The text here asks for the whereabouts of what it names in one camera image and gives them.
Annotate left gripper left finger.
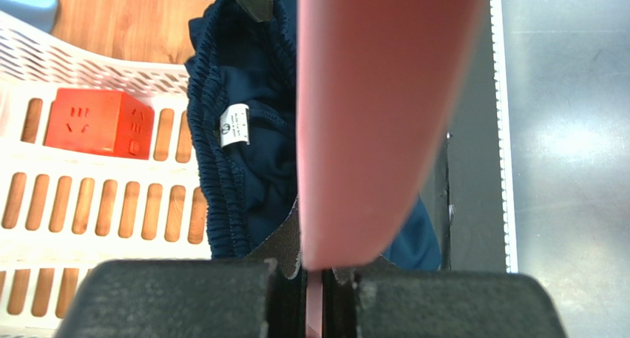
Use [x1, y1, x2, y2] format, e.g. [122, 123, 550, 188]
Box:
[55, 260, 296, 337]

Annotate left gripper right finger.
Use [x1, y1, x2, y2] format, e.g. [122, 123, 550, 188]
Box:
[325, 268, 566, 337]

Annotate navy blue shorts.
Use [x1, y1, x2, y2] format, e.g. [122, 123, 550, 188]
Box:
[185, 0, 443, 271]

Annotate pink plastic hanger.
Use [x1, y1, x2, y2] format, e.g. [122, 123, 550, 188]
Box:
[297, 0, 487, 337]

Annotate light blue shorts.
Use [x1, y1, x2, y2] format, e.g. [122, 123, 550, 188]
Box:
[1, 0, 59, 33]

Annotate white file organizer rack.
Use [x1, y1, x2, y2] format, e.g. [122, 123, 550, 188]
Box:
[1, 13, 211, 337]

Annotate red cube socket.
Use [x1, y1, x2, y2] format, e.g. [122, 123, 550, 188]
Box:
[44, 88, 155, 160]

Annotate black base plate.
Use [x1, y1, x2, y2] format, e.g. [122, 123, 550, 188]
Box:
[421, 0, 518, 272]

